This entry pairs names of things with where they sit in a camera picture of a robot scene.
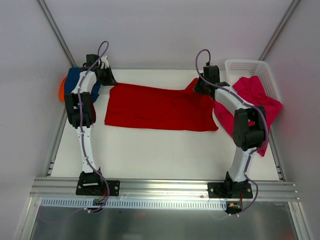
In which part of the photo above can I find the red t shirt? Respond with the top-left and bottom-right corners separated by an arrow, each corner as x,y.
104,78 -> 218,132

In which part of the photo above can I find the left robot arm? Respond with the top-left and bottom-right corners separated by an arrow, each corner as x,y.
62,54 -> 120,197

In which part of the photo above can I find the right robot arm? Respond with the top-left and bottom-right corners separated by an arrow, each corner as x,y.
193,62 -> 268,199

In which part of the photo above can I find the white perforated plastic basket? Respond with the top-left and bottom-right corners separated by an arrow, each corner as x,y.
224,59 -> 282,102

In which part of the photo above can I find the blue t shirt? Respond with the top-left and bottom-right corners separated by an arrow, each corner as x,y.
64,67 -> 101,103

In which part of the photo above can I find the pink t shirt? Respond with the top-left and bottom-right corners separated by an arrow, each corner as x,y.
213,75 -> 283,158

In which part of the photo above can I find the orange t shirt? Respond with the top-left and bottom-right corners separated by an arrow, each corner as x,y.
58,77 -> 67,102

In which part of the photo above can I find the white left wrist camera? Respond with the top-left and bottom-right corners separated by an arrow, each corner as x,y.
97,55 -> 110,70

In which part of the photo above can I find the left aluminium corner post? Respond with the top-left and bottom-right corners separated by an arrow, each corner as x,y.
35,0 -> 77,67

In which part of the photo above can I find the aluminium corner post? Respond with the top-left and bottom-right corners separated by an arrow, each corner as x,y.
35,0 -> 77,67
258,0 -> 302,61

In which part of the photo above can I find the right aluminium corner post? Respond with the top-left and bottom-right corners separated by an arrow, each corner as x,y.
258,0 -> 302,61

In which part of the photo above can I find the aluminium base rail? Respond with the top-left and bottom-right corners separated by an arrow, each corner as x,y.
29,177 -> 301,202

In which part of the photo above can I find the white slotted cable duct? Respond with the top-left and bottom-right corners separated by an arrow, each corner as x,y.
40,197 -> 227,211

